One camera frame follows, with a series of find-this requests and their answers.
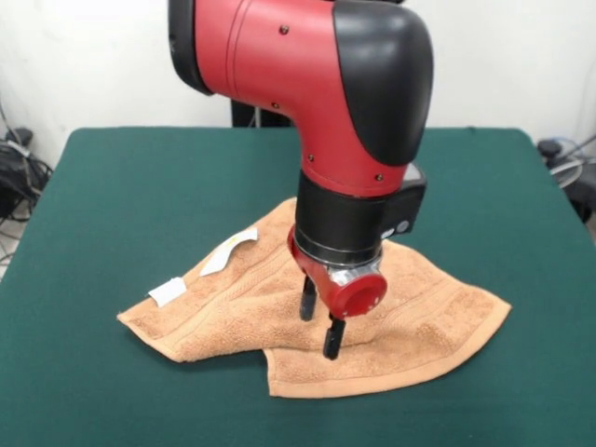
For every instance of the black plug device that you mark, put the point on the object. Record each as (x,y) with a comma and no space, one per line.
(549,149)

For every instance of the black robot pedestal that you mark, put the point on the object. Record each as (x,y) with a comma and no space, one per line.
(256,116)

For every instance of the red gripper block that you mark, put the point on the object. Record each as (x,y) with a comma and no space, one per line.
(354,293)

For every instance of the black equipment base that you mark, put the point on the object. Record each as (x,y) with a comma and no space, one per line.
(584,191)

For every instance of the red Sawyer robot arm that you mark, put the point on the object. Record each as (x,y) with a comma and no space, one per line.
(302,70)

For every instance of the dark green table cloth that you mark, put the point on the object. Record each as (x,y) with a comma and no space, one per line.
(139,186)

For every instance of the tan terry towel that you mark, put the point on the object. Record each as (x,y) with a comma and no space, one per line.
(419,326)

